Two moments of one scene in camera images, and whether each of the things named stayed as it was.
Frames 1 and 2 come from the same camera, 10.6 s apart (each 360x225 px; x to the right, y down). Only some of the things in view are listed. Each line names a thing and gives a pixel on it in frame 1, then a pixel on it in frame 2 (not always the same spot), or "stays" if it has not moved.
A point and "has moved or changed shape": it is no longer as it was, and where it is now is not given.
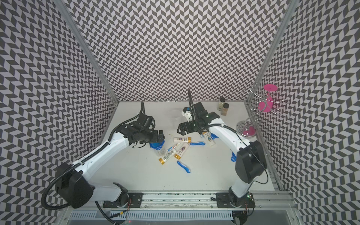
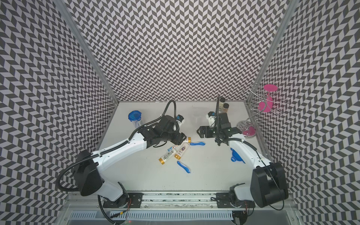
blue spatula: (203, 143) stays
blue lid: (233, 158) stays
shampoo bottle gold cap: (181, 151) stays
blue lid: (157, 146) has moved or changed shape
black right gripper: (181, 126) -> (202, 129)
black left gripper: (155, 138) -> (179, 138)
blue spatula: (187, 170) stays
